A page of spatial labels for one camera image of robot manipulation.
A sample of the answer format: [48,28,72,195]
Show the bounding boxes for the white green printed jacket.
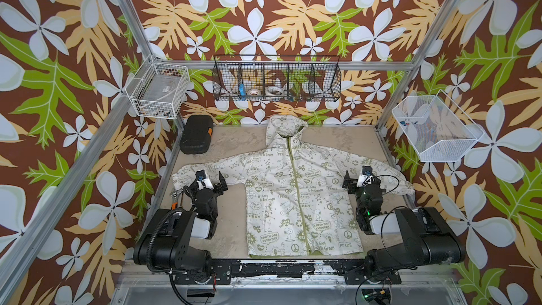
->
[172,115,414,257]

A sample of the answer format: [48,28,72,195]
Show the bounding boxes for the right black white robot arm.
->
[342,166,467,283]

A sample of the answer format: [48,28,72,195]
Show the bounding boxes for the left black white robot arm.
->
[133,170,228,280]

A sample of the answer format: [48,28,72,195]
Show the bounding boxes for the black tool case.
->
[179,115,214,155]

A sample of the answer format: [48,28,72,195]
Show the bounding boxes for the blue item in basket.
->
[239,84,246,98]

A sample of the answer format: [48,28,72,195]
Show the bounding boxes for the white mesh basket right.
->
[392,90,485,163]

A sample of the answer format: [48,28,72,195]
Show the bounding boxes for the white tape roll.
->
[265,86,285,97]

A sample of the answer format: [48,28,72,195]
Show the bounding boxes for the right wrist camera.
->
[357,166,374,187]

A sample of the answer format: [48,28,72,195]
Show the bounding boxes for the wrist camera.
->
[357,166,374,187]
[195,169,214,191]

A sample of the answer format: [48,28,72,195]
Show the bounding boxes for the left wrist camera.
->
[195,169,214,191]

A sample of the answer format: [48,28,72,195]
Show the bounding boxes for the orange handled wrench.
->
[170,189,183,210]

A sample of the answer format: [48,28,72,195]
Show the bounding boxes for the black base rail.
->
[173,258,403,285]

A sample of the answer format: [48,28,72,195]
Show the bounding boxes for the black wire wall basket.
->
[212,55,342,102]

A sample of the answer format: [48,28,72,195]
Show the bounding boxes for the white wire basket left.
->
[126,61,191,119]

